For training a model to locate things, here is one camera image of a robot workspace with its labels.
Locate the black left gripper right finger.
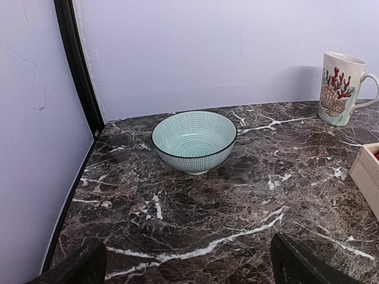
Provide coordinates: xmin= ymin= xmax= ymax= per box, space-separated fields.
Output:
xmin=270 ymin=233 xmax=360 ymax=284

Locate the wooden compartment tray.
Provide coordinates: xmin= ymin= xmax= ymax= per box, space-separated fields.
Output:
xmin=349 ymin=143 xmax=379 ymax=220

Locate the coral pattern ceramic mug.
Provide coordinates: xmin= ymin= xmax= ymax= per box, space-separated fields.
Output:
xmin=318 ymin=51 xmax=378 ymax=127

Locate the black left corner post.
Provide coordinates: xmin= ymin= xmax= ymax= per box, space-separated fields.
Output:
xmin=54 ymin=0 xmax=105 ymax=139

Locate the teal striped ceramic bowl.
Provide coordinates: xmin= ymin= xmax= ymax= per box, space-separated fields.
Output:
xmin=151 ymin=111 xmax=237 ymax=175

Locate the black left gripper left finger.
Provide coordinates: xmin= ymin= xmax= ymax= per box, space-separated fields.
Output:
xmin=31 ymin=239 xmax=107 ymax=284

